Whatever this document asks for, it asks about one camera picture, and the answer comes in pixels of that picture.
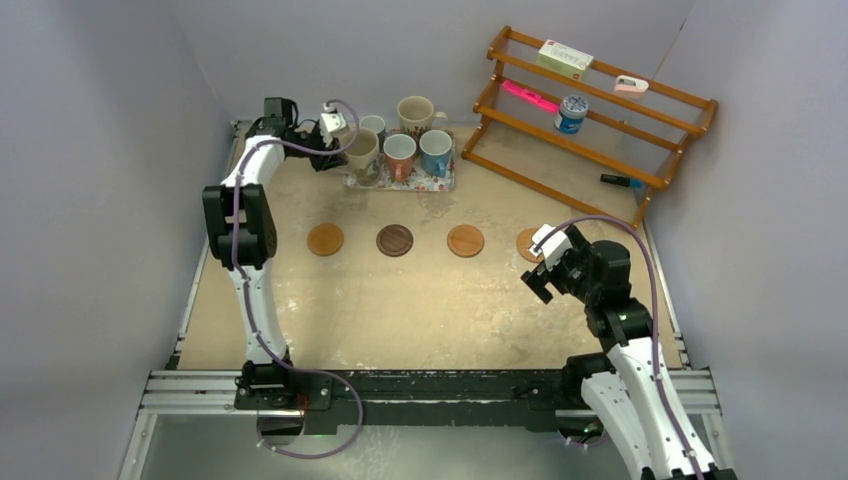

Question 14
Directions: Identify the pink white tape dispenser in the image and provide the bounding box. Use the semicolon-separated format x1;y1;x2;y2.
613;75;650;101

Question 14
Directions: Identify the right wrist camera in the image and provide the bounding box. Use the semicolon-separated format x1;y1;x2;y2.
527;224;572;270

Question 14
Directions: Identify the blue white jar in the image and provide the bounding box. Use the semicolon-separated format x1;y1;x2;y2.
554;94;589;134

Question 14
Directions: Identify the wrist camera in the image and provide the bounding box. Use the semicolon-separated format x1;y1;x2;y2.
319;102;348;142
527;224;572;270

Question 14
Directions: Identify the dark wooden coaster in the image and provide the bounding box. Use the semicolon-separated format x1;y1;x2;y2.
376;224;414;257

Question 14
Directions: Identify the black aluminium base frame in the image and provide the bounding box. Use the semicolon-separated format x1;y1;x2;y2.
119;367;737;480

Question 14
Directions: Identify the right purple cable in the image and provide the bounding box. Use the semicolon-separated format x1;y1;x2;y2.
533;215;707;480

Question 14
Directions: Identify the wooden rack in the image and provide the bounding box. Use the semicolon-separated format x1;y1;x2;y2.
461;25;719;229

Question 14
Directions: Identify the pink mug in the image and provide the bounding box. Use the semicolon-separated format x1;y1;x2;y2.
383;134;417;182

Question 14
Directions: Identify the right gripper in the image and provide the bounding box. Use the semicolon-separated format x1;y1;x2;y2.
522;225;600;305

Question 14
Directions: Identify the tall beige mug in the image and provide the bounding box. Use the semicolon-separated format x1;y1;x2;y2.
397;96;450;140

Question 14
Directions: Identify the purple cable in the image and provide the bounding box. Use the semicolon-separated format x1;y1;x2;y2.
533;215;707;480
228;99;364;462

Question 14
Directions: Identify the orange coaster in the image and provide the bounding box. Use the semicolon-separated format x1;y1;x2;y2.
447;224;485;258

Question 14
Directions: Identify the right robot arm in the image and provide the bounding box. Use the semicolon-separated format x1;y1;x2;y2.
522;221;736;479

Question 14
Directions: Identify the pink highlighter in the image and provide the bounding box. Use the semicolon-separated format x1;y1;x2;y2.
501;79;559;114

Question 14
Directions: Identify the floral tray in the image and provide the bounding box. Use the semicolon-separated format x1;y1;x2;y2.
343;129;457;193

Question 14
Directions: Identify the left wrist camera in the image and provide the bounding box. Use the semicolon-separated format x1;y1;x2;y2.
319;102;348;142

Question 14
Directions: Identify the small grey mug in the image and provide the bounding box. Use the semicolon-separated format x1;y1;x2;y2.
359;115;386;142

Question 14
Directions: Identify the black blue marker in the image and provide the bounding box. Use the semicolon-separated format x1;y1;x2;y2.
599;174;643;189

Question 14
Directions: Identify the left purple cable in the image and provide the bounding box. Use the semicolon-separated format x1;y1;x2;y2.
228;99;364;462

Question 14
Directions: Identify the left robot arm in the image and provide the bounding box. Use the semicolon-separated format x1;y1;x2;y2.
202;97;347;409

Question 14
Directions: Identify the woven rattan coaster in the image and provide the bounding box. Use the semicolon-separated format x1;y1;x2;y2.
516;228;543;264

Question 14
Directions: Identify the white green box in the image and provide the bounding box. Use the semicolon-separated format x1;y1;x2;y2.
535;39;594;81

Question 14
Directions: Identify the light wooden coaster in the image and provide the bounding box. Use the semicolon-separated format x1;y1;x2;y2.
307;223;344;256

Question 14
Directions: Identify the blue mug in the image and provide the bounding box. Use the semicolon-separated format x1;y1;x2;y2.
419;130;453;177

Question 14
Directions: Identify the beige mug with pattern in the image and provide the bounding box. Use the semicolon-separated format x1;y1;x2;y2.
343;129;380;186

